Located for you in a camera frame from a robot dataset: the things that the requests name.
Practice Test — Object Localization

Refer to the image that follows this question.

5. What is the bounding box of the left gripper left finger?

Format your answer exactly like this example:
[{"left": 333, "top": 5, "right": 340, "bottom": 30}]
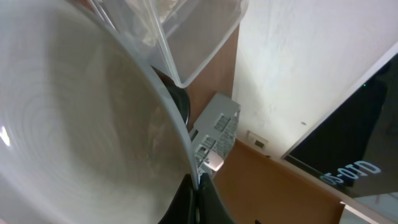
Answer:
[{"left": 159, "top": 174, "right": 196, "bottom": 224}]

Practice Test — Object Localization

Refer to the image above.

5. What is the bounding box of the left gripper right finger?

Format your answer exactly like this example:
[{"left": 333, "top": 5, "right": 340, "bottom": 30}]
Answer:
[{"left": 198, "top": 173, "right": 235, "bottom": 224}]

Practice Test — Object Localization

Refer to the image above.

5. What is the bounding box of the grey plate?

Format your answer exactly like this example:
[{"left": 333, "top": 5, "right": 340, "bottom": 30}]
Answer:
[{"left": 1, "top": 1, "right": 197, "bottom": 223}]

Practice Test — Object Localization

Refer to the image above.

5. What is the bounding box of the grey dishwasher rack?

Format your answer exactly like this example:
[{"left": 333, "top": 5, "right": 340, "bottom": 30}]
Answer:
[{"left": 189, "top": 93, "right": 241, "bottom": 177}]

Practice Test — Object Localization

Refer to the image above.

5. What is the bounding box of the clear plastic waste bin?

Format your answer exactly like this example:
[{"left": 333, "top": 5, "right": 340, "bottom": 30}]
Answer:
[{"left": 89, "top": 0, "right": 249, "bottom": 88}]

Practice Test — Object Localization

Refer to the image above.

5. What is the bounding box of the round black serving tray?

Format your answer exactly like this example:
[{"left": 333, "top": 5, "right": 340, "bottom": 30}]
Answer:
[{"left": 160, "top": 77, "right": 190, "bottom": 126}]

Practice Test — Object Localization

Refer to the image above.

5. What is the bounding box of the black monitor screen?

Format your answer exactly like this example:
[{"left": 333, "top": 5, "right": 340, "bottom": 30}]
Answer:
[{"left": 285, "top": 57, "right": 397, "bottom": 198}]

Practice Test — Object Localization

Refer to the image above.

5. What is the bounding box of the white wall socket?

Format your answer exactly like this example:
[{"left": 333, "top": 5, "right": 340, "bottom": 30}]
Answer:
[{"left": 248, "top": 131, "right": 269, "bottom": 150}]

